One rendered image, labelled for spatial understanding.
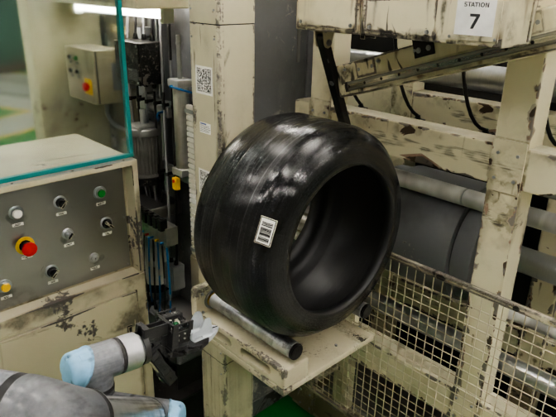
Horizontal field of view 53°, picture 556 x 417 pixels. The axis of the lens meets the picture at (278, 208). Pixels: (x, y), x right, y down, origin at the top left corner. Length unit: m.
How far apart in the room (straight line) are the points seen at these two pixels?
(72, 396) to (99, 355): 0.34
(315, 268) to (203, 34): 0.75
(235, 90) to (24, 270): 0.77
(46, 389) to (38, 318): 0.92
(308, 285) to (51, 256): 0.74
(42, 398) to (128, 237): 1.07
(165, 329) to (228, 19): 0.78
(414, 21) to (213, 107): 0.55
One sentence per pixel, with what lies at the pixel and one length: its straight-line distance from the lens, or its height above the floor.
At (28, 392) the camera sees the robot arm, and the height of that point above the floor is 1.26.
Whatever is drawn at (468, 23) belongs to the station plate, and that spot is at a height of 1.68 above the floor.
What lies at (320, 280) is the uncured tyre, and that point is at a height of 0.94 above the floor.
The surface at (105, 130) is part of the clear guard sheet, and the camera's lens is 1.67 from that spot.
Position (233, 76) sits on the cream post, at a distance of 1.54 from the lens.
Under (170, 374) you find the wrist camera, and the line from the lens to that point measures 1.32.
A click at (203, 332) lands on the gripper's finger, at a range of 1.31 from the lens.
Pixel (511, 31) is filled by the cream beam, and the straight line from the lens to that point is 1.33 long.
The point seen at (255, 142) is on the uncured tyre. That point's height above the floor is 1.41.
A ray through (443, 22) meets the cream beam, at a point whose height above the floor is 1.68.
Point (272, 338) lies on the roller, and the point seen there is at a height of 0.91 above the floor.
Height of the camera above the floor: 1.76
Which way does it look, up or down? 22 degrees down
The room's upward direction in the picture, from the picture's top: 1 degrees clockwise
